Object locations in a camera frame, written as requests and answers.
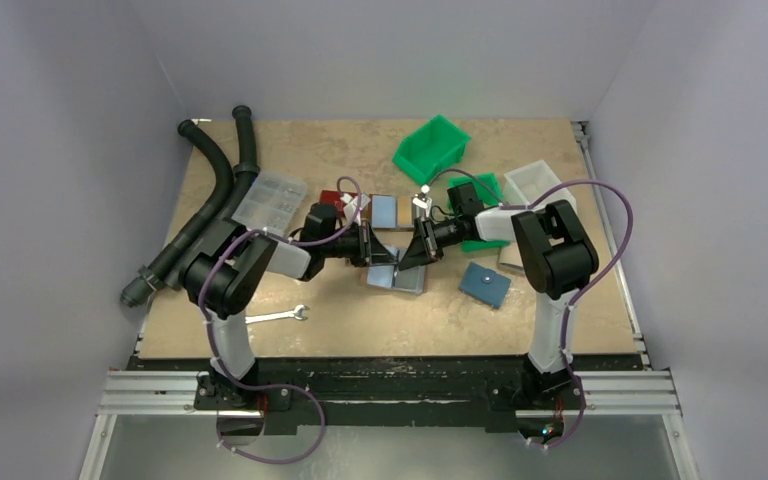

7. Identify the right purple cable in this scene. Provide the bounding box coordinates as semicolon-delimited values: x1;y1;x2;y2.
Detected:
420;168;634;452

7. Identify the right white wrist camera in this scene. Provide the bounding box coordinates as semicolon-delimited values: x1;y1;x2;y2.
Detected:
411;184;433;220

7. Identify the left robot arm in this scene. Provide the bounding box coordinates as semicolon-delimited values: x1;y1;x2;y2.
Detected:
180;203;398;390

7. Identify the clear white plastic bin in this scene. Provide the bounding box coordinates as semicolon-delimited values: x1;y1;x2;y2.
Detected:
502;160;577;210

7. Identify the small green plastic bin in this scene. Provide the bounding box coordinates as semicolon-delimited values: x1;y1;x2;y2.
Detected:
448;173;508;253

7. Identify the yellow striped card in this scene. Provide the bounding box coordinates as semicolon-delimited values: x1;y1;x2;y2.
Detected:
395;196;415;230

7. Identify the right black corrugated hose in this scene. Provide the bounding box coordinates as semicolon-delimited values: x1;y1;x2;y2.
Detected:
163;105;261;291

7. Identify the aluminium frame rail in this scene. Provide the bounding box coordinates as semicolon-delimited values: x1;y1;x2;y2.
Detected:
79;371;217;479

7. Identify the purple cable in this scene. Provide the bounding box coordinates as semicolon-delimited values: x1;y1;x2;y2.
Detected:
197;176;367;467
420;168;634;452

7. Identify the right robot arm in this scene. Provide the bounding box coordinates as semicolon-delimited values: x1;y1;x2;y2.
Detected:
397;180;599;375

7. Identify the blue leather card holder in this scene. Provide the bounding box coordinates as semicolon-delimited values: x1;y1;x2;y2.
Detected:
458;262;511;309

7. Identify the left black corrugated hose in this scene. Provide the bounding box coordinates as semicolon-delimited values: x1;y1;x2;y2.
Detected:
119;119;235;309

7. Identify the silver wrench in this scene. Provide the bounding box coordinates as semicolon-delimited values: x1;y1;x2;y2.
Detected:
245;304;309;325

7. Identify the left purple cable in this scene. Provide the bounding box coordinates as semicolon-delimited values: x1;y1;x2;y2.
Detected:
197;176;367;467

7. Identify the black corrugated hose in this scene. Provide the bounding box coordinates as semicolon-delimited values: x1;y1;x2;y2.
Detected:
163;105;261;291
119;119;235;309

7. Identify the clear plastic organizer box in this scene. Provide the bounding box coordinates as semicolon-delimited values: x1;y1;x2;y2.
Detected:
231;170;308;236

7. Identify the large green plastic bin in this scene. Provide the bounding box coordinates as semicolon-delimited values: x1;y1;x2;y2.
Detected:
392;115;471;185

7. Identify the brown open card holder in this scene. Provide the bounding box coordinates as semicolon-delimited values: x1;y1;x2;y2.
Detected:
369;194;415;231

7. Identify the red leather card holder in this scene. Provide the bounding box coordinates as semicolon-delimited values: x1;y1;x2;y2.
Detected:
318;190;356;217

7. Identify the pink leather card holder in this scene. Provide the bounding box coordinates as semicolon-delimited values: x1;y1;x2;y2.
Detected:
360;264;427;295

